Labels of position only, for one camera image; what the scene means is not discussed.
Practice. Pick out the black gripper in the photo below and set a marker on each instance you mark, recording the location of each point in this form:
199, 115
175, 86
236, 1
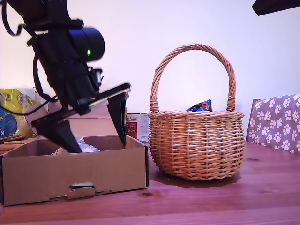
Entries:
72, 89

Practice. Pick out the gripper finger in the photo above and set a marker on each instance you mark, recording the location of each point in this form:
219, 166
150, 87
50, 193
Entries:
279, 4

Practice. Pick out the white egg bag with barcode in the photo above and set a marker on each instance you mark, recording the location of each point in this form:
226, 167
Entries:
89, 146

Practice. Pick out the blue egg bag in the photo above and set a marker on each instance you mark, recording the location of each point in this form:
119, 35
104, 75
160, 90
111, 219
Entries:
201, 106

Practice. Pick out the brown cardboard box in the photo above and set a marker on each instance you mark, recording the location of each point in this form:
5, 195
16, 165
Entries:
70, 173

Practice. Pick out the white and red carton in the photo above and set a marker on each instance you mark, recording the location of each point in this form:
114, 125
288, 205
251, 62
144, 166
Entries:
140, 126

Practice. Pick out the yellow and blue plastic bag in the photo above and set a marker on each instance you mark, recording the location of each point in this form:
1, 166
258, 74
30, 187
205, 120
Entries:
14, 105

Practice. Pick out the thin round cork coaster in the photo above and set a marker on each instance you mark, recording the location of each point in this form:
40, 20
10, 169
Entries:
11, 139

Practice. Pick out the thick cork trivet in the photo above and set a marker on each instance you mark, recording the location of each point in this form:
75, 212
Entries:
9, 147

